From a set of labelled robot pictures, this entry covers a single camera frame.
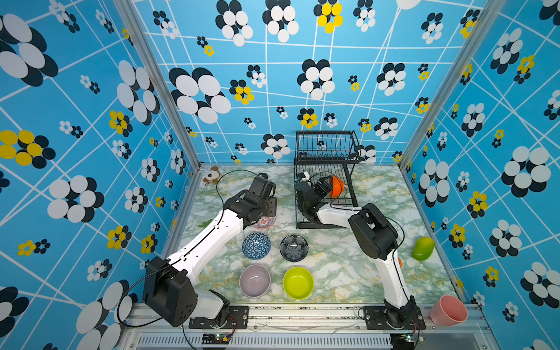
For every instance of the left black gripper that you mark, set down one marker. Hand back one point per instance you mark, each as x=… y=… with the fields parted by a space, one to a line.
x=273 y=211

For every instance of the green mango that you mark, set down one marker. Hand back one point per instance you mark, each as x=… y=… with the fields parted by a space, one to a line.
x=423 y=248

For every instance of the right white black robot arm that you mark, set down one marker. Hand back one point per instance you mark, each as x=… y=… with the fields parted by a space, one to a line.
x=377 y=238

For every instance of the black patterned bowl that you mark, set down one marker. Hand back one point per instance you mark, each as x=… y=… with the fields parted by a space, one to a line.
x=294 y=248

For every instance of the orange plastic bowl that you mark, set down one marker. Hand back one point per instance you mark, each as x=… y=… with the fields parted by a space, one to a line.
x=337 y=186

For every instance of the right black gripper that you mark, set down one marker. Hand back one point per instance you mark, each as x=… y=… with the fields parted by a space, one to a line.
x=319 y=189

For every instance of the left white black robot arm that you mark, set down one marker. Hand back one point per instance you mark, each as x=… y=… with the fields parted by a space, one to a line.
x=169 y=287

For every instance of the lime green bowl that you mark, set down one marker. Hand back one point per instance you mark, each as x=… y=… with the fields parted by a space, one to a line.
x=298 y=283

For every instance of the lilac plastic bowl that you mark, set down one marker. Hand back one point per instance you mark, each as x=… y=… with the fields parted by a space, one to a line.
x=254 y=281

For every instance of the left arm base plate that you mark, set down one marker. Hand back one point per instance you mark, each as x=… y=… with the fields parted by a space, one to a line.
x=236 y=319

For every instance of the pink plastic cup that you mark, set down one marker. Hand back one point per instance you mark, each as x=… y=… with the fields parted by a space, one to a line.
x=448 y=311

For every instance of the small plush toy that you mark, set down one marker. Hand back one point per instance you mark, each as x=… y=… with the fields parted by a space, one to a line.
x=211 y=176

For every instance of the red white patterned bowl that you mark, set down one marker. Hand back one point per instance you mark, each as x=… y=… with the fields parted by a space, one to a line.
x=264 y=223

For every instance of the blue patterned bowl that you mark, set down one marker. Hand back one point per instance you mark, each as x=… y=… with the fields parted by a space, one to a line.
x=256 y=246

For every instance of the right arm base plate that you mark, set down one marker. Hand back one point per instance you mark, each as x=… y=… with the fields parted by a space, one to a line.
x=390 y=318

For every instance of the right circuit board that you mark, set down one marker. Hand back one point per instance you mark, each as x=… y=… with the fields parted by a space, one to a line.
x=402 y=342

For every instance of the circuit board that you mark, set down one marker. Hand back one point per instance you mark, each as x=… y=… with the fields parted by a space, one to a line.
x=402 y=342
x=222 y=339

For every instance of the left circuit board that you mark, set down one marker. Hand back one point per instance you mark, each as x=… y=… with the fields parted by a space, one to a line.
x=222 y=339

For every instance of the black wire dish rack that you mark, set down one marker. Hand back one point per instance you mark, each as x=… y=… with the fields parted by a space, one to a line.
x=327 y=153

